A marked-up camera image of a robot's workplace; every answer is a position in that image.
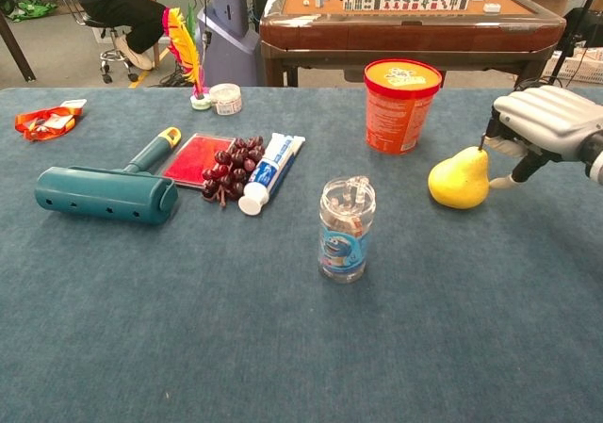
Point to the colourful feather shuttlecock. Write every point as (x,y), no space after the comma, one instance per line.
(186,51)

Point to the brown mahjong table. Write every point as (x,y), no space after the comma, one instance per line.
(405,34)

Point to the clear jar with blue label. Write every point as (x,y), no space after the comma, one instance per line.
(346,234)

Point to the blue table cloth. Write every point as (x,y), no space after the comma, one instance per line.
(235,329)

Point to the white plastic basket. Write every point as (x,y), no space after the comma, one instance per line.
(579,67)

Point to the standing mahjong tile row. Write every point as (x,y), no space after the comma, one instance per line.
(405,3)

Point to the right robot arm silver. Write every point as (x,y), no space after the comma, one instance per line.
(596,159)

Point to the small white container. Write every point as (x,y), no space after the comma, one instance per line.
(226,99)

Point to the green bag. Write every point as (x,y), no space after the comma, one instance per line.
(30,9)

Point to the single white mahjong tile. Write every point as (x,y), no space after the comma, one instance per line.
(491,7)

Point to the yellow pear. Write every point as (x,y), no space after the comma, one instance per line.
(459,183)

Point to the chrome swivel stool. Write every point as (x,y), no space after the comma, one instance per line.
(110,51)

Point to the orange snack tub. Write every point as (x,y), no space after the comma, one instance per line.
(400,112)

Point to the black tripod stand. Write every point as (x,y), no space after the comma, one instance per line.
(572,34)

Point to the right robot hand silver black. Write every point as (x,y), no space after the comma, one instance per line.
(546,117)

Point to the red stamp pad case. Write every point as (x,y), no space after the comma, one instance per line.
(195,159)

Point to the white blue toothpaste tube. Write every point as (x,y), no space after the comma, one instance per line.
(271,168)

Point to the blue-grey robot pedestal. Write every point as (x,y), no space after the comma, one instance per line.
(228,27)

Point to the dark red grape bunch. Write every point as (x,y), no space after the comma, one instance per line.
(233,171)

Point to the seated person in black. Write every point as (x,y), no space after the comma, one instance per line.
(127,13)

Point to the teal lint roller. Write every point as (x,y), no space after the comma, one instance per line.
(103,194)

